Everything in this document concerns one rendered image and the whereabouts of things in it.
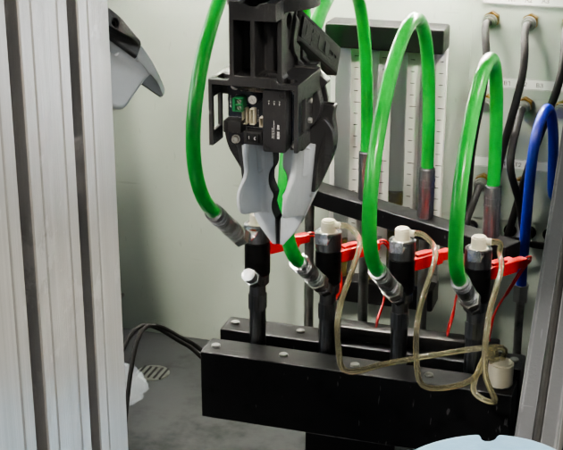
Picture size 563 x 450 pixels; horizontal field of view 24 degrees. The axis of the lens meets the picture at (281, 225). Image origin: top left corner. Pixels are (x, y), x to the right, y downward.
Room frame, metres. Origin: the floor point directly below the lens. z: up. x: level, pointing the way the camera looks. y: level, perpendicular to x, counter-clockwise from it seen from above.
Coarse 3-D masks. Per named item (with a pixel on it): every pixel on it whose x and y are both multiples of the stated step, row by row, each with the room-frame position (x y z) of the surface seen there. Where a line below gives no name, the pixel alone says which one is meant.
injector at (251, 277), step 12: (252, 228) 1.30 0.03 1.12; (252, 240) 1.30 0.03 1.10; (264, 240) 1.31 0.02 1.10; (252, 252) 1.30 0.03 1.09; (264, 252) 1.31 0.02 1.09; (252, 264) 1.30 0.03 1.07; (264, 264) 1.31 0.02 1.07; (252, 276) 1.28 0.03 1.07; (264, 276) 1.31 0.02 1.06; (252, 288) 1.31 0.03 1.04; (264, 288) 1.31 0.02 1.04; (252, 300) 1.31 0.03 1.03; (264, 300) 1.31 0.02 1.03; (252, 312) 1.31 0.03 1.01; (264, 312) 1.31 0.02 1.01; (252, 324) 1.31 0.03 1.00; (264, 324) 1.31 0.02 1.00; (252, 336) 1.31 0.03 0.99; (264, 336) 1.31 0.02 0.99
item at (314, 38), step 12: (300, 12) 1.00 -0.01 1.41; (300, 24) 1.00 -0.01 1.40; (312, 24) 1.01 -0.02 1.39; (300, 36) 0.99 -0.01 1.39; (312, 36) 1.02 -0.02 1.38; (324, 36) 1.04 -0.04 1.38; (300, 48) 1.01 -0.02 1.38; (312, 48) 1.02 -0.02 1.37; (324, 48) 1.04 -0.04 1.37; (336, 48) 1.07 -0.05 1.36; (312, 60) 1.04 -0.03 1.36; (324, 60) 1.04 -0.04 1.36; (336, 60) 1.07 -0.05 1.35; (324, 72) 1.07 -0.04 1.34; (336, 72) 1.07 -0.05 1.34
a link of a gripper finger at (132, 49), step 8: (112, 16) 1.02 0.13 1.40; (112, 24) 1.02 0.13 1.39; (120, 24) 1.03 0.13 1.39; (112, 32) 1.02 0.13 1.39; (120, 32) 1.03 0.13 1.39; (128, 32) 1.03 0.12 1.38; (112, 40) 1.03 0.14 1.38; (120, 40) 1.03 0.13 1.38; (128, 40) 1.04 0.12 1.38; (136, 40) 1.04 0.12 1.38; (128, 48) 1.03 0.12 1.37; (136, 48) 1.04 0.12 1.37; (136, 56) 1.04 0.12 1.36
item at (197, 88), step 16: (224, 0) 1.22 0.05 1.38; (208, 16) 1.20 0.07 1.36; (208, 32) 1.19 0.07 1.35; (208, 48) 1.18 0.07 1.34; (208, 64) 1.17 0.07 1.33; (192, 80) 1.16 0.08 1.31; (192, 96) 1.15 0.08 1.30; (192, 112) 1.15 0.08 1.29; (192, 128) 1.15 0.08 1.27; (192, 144) 1.14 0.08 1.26; (192, 160) 1.14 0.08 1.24; (192, 176) 1.15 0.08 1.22; (208, 192) 1.17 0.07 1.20; (208, 208) 1.17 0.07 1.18
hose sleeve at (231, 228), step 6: (216, 204) 1.20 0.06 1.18; (222, 210) 1.20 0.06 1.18; (222, 216) 1.20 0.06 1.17; (228, 216) 1.21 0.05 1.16; (216, 222) 1.20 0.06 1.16; (222, 222) 1.20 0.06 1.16; (228, 222) 1.21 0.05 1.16; (234, 222) 1.23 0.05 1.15; (222, 228) 1.21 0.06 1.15; (228, 228) 1.22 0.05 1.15; (234, 228) 1.23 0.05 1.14; (240, 228) 1.24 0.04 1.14; (228, 234) 1.23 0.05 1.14; (234, 234) 1.23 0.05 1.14; (240, 234) 1.25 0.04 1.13; (234, 240) 1.25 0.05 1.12
